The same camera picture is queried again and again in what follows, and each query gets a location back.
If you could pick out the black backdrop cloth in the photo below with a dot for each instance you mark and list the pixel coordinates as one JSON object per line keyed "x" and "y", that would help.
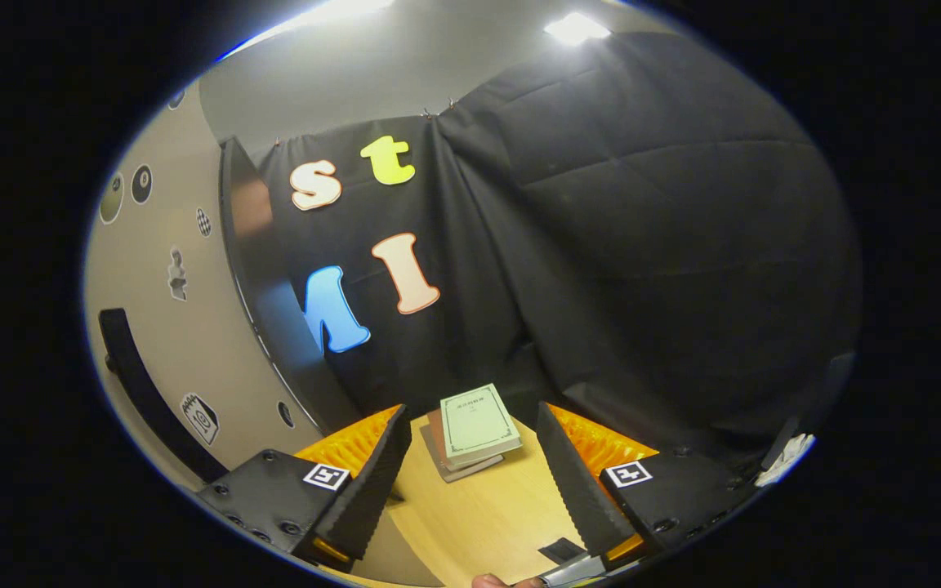
{"x": 642, "y": 245}

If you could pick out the beige cabinet door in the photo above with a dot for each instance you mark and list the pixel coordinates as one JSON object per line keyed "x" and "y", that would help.
{"x": 193, "y": 343}

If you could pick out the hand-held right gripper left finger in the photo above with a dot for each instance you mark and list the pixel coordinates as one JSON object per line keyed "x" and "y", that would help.
{"x": 372, "y": 490}

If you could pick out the dark grey cabinet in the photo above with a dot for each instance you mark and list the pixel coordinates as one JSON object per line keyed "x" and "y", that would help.
{"x": 274, "y": 269}

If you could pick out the white crumpled cloth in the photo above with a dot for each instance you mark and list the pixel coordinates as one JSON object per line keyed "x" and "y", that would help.
{"x": 789, "y": 457}

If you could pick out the small black flat object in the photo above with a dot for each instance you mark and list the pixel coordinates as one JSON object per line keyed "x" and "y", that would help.
{"x": 562, "y": 550}

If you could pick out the small ceiling light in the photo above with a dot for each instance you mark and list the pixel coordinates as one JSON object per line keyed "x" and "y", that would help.
{"x": 577, "y": 27}

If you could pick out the brown book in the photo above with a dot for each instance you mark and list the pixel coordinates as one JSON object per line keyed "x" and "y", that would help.
{"x": 434, "y": 433}

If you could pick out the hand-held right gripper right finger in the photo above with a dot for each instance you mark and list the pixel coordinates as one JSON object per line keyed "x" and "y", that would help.
{"x": 573, "y": 490}

